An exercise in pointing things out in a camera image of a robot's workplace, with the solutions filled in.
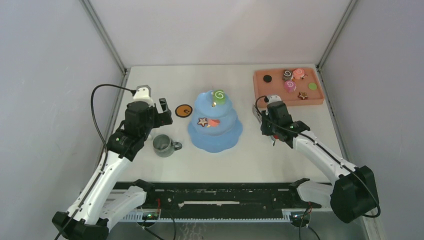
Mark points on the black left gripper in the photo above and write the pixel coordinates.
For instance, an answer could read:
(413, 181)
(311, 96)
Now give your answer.
(162, 119)

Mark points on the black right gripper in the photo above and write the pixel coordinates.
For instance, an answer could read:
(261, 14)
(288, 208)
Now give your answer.
(265, 116)

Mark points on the magenta swirl roll cake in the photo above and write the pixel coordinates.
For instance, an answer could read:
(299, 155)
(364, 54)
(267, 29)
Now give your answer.
(290, 86)

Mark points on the white star cookie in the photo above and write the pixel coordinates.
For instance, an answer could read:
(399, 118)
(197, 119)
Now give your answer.
(203, 122)

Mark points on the brown swirl roll cake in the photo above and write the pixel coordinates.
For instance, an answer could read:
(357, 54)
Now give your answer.
(287, 75)

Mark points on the pink cake slice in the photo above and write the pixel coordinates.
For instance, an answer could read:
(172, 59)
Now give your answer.
(213, 122)

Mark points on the blue three-tier cake stand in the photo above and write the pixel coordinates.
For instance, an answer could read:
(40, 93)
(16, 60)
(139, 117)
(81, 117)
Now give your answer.
(214, 139)

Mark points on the green swirl roll cake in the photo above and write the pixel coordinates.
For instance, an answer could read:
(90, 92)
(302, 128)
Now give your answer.
(218, 97)

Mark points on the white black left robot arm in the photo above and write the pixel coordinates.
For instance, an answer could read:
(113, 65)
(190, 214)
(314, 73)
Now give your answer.
(88, 218)

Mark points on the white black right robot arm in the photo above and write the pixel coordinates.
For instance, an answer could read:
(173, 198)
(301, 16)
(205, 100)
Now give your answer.
(352, 192)

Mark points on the orange round coaster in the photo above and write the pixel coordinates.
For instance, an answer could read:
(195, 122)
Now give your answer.
(183, 110)

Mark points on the white speckled mug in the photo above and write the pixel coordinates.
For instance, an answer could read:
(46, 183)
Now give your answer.
(150, 136)

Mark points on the dark green glazed mug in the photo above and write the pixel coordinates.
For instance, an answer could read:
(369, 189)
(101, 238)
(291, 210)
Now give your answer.
(164, 146)

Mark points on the brown star cookie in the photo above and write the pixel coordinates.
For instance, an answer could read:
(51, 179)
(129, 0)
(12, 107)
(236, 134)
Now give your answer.
(303, 95)

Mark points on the black round cookie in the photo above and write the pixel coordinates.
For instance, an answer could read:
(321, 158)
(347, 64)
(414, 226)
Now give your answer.
(267, 78)

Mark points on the pink rectangular tray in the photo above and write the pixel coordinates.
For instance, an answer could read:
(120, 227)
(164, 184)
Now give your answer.
(276, 86)

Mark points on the green macaron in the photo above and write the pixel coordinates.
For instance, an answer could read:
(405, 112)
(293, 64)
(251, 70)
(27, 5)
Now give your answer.
(312, 86)

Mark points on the light pink swirl roll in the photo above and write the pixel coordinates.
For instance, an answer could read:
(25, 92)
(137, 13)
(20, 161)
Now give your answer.
(299, 74)

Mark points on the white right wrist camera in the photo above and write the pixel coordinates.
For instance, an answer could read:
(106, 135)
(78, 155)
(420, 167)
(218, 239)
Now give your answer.
(272, 99)

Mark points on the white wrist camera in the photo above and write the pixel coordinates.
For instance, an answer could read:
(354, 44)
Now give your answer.
(272, 99)
(143, 94)

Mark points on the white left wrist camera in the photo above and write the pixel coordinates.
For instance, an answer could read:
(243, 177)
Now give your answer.
(143, 94)

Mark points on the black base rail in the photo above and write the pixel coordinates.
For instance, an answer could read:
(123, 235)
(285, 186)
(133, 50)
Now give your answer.
(223, 201)

